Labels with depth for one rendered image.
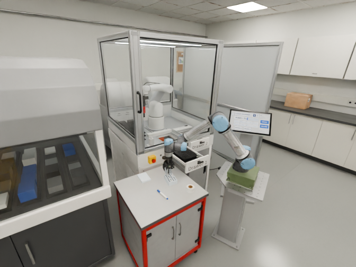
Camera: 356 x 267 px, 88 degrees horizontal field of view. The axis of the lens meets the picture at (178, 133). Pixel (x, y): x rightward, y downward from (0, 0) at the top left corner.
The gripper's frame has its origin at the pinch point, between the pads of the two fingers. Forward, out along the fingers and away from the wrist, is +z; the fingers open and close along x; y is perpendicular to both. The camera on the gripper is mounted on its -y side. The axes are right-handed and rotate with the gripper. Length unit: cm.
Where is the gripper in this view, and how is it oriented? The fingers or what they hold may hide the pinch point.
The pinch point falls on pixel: (167, 173)
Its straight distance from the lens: 175.6
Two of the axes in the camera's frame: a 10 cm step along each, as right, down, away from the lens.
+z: -0.3, 9.2, 3.8
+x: 9.1, -1.3, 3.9
